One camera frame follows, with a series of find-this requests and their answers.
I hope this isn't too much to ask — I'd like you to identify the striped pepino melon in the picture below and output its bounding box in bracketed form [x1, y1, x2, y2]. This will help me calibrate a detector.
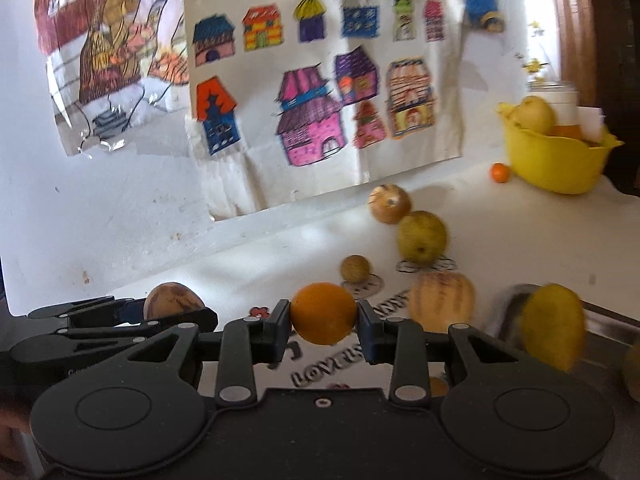
[408, 271, 475, 333]
[143, 282, 205, 320]

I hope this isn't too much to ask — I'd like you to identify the orange tangerine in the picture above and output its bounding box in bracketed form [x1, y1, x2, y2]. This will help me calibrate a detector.
[291, 282, 358, 346]

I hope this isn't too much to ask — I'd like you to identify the small brown longan fruit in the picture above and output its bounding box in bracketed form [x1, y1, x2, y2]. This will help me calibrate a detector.
[340, 255, 371, 284]

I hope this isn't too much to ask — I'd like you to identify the yellow-green pear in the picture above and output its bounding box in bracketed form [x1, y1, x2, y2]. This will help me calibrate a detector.
[397, 210, 449, 266]

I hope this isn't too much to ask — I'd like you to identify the striped round melon back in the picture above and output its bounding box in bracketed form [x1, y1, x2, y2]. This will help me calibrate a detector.
[368, 184, 412, 224]

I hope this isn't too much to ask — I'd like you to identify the brown-yellow oval mango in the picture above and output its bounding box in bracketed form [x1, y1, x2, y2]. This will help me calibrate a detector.
[518, 284, 587, 373]

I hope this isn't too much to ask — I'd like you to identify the person's left hand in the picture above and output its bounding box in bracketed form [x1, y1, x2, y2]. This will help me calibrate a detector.
[0, 401, 29, 480]

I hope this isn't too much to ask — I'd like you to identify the white printed table cloth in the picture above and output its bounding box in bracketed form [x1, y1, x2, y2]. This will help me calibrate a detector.
[112, 159, 640, 394]

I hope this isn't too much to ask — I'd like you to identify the small tangerine near bowl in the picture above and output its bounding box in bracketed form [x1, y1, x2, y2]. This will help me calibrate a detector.
[489, 162, 511, 184]

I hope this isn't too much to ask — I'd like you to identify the metal baking tray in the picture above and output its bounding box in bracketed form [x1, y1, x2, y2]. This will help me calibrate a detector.
[485, 284, 639, 417]

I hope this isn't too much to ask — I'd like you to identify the yellow plastic bowl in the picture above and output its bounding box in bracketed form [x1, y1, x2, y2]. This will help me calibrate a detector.
[497, 102, 623, 195]

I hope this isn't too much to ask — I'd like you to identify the houses drawing paper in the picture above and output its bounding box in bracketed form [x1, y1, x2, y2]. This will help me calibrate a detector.
[184, 0, 465, 220]

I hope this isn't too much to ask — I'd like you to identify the yellow pear in bowl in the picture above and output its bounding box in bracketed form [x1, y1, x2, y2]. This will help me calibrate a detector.
[509, 96, 556, 134]

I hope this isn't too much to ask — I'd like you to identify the orange fruit in bowl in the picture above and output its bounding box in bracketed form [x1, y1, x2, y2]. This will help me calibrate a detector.
[548, 125, 584, 140]

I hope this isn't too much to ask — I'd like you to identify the boy with fan drawing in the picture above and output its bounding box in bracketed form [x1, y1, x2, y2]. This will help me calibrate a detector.
[34, 0, 189, 156]

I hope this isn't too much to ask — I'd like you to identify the white cup in bowl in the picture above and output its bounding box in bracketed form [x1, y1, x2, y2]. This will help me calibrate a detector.
[529, 81, 579, 126]

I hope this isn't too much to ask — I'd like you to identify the yellow flower twig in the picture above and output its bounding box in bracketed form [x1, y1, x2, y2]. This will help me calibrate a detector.
[516, 21, 550, 86]

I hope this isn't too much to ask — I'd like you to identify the wooden door frame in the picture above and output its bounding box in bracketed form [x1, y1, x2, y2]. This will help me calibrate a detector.
[554, 0, 597, 106]

